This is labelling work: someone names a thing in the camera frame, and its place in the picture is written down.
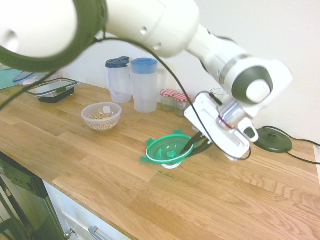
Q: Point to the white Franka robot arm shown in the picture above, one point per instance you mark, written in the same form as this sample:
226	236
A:
150	25

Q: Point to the white cabinet drawer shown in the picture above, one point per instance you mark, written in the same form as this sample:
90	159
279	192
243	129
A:
72	212

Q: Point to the jar with red checkered lid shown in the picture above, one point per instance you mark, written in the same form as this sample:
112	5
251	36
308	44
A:
180	97
168	93

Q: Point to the tall clear footed glass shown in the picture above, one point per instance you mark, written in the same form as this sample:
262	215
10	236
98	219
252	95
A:
217	91

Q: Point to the black container with clear lid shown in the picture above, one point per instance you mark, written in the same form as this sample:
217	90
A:
53	97

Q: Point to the pitcher with light blue lid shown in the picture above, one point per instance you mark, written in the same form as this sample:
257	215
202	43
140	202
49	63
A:
145	85

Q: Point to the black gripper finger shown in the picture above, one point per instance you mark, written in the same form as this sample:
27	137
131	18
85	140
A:
190	143
203	148

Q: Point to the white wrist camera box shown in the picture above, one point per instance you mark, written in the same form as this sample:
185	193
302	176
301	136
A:
250	132

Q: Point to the clear bowl with nuts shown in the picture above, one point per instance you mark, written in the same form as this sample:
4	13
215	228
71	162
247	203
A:
100	122

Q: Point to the clear zip bag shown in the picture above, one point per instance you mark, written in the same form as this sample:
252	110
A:
22	77

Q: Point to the pitcher with dark blue lid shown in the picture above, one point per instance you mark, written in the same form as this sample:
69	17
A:
120	85

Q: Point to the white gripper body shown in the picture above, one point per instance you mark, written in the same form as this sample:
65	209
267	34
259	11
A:
225	140

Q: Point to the dark round kettle base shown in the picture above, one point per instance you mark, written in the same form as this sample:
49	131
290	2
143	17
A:
272	142

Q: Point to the green round container lid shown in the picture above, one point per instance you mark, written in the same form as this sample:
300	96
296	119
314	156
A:
162	150

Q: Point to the stainless steel dishwasher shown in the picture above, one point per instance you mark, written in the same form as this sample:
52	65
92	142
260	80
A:
25	200

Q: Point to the teal bread box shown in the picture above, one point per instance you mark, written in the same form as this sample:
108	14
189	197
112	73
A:
7	80

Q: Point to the silver round knob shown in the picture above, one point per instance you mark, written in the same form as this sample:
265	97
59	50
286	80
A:
67	234

